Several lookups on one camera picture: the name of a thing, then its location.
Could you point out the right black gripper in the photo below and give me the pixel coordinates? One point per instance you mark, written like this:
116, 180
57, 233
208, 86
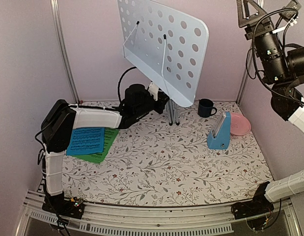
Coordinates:
261, 15

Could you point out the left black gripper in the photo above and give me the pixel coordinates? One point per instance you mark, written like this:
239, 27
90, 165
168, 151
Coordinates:
161, 95

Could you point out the light blue music stand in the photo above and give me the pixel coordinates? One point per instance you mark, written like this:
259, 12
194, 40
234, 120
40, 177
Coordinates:
166, 45

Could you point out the blue sheet music page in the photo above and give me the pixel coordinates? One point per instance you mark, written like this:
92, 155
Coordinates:
85, 141

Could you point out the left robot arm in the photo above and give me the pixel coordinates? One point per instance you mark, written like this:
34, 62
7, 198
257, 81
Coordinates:
63, 118

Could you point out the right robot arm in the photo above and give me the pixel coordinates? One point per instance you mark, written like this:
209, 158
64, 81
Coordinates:
283, 64

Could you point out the dark blue mug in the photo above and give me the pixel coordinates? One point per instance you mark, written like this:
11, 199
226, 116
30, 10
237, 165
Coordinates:
206, 108

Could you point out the green sheet music page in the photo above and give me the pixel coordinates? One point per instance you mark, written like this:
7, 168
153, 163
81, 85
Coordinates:
110, 135

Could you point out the blue metronome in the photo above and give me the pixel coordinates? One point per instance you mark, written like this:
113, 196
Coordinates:
219, 135

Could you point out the pink plate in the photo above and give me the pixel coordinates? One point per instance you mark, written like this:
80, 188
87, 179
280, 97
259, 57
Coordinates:
240, 125

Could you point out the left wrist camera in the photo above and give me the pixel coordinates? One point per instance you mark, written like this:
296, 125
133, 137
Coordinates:
153, 89

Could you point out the front aluminium rail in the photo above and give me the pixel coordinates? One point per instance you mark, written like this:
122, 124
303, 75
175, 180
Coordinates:
110, 220

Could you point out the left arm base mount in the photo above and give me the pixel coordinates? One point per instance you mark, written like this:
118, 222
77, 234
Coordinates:
73, 207

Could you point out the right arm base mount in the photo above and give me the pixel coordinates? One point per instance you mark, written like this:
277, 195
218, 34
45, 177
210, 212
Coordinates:
243, 210

